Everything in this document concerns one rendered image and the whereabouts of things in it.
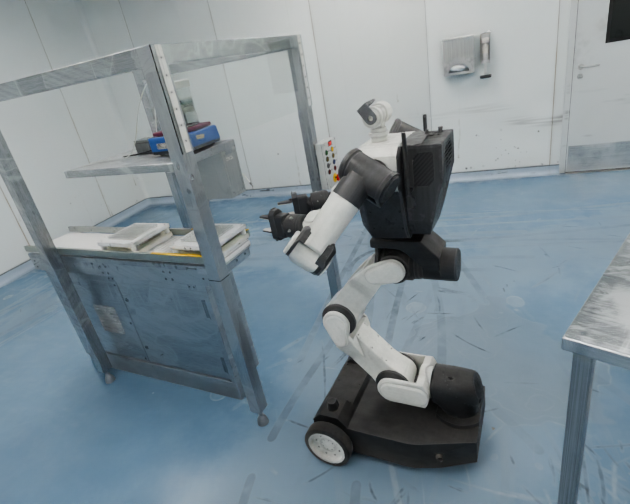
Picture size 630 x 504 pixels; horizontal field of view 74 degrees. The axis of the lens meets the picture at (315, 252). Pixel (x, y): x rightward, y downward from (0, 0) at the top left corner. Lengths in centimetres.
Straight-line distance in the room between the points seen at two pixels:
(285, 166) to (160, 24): 223
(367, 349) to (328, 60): 387
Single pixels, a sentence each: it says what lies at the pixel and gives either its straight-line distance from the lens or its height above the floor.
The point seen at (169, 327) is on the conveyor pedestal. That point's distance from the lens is 229.
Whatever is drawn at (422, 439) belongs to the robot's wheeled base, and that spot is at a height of 17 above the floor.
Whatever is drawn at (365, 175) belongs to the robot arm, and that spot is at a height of 122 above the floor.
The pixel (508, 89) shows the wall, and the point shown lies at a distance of 494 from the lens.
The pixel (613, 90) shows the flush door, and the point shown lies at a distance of 511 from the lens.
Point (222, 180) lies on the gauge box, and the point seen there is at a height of 112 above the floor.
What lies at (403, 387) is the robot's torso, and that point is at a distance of 173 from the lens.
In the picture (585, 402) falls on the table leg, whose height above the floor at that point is 67.
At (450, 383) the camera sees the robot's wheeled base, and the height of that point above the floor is 34.
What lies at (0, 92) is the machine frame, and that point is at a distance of 222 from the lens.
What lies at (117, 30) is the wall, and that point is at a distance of 638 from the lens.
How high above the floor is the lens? 151
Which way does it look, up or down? 24 degrees down
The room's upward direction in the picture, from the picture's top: 11 degrees counter-clockwise
